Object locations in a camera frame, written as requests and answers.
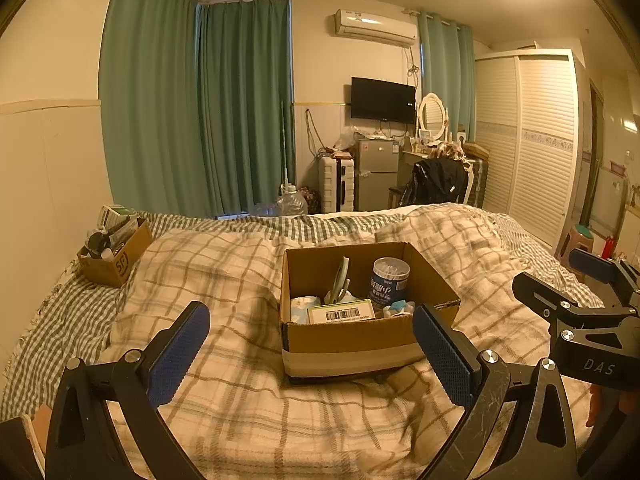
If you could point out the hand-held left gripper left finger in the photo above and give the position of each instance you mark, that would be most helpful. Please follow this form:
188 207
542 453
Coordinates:
180 350

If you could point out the plaid blanket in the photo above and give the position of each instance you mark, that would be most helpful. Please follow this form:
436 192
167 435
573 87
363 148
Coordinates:
225 320

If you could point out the white air conditioner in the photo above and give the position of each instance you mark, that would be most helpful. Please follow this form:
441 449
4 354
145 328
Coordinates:
372 27

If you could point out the light green narrow curtain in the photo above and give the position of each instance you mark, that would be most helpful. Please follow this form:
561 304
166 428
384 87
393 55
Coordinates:
445 75

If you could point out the small cardboard box with clutter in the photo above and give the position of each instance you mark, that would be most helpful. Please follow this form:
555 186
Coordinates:
117 260

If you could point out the black jacket on chair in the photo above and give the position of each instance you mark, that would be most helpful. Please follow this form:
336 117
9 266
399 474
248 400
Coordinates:
437 180

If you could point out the green corner curtain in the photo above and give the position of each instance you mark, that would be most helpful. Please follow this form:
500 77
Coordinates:
245 105

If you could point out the large clear water bottle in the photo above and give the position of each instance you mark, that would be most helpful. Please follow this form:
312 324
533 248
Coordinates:
291 203

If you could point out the white ribbed suitcase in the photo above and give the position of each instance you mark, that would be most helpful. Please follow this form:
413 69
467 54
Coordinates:
335 185

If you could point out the white pole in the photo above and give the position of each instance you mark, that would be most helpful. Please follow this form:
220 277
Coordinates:
284 145

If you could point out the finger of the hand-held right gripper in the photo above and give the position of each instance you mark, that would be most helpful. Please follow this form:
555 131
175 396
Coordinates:
542 297
595 265

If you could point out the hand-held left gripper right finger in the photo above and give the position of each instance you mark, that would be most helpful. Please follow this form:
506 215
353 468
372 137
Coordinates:
442 355

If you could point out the light blue white small packet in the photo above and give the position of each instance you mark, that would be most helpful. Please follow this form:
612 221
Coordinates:
398 308

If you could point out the plastic stool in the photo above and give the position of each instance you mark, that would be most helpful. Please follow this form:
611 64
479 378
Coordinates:
577 242

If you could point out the small printed paper box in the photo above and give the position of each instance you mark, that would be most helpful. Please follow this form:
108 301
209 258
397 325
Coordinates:
342 312

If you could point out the cotton swab jar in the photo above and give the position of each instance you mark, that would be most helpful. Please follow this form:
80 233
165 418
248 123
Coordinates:
389 282

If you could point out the white slatted wardrobe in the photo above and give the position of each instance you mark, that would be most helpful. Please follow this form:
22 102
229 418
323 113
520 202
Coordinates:
535 150

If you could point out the black wall television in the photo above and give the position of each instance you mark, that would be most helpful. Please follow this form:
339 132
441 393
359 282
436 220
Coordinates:
382 99

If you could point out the green checkered bed sheet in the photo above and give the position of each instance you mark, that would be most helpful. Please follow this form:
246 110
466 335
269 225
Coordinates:
60 310

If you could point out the wide green curtain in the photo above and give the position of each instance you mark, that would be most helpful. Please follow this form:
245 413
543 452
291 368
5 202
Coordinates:
150 90

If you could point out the white oval mirror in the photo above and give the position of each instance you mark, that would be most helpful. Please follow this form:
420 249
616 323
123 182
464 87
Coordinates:
432 114

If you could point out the red bottle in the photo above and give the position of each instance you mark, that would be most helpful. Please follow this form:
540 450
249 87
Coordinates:
608 248

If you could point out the person's right hand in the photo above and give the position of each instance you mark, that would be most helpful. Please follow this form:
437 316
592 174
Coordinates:
597 405

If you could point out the grey small fridge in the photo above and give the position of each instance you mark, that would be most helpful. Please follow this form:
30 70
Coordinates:
376 175

